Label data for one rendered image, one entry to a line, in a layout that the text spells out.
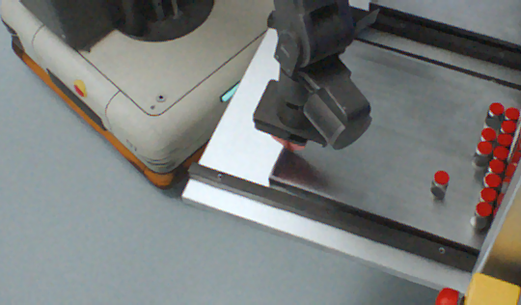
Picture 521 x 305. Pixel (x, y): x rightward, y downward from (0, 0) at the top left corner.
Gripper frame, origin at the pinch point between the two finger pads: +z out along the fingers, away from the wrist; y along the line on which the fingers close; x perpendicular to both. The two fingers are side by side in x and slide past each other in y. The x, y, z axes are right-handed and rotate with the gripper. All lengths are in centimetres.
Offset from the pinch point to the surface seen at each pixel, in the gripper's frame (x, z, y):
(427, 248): -8.5, -1.5, 21.6
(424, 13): 31.0, 1.3, 10.6
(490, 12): 34.8, 0.4, 20.5
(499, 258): -13.4, -15.9, 28.0
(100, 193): 20, 96, -54
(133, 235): 12, 94, -41
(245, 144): -0.8, 3.1, -6.7
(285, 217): -9.6, 2.2, 2.6
